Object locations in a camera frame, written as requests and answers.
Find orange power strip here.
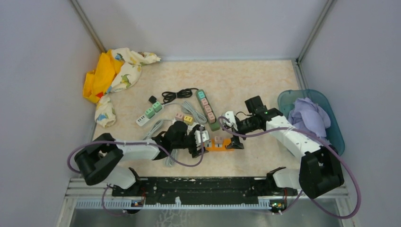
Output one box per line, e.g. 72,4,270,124
204,139,234,152

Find white usb power strip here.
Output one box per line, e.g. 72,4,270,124
171,118,204,132

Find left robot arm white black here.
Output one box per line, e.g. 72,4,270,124
68,121,210,196

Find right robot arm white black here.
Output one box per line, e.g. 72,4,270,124
219,96,344,199

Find yellow plug adapter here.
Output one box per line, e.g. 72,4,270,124
183,115,194,125

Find small white green-plug strip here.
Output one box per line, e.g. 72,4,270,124
136,101,163,127

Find black plug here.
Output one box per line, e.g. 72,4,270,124
148,96,157,104

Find green long power strip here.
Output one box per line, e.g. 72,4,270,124
195,89,220,131

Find teal plastic bin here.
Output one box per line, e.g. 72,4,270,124
278,89,345,156

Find purple cloth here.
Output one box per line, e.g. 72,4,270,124
288,97,331,138

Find yellow dinosaur cloth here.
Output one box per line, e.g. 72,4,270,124
82,47,161,128

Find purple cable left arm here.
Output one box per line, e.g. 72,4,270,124
67,125,206,218

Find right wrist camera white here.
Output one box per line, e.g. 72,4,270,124
222,111,237,130

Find grey cable of orange strip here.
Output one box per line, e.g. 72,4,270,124
164,148,179,167

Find grey coiled cable small strip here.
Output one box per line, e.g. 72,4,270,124
163,101,207,124

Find grey cable of white strip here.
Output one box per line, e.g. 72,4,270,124
141,119,173,141

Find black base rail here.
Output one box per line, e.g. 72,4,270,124
112,177,298,205

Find black coiled cable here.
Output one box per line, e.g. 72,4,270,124
161,87,199,105

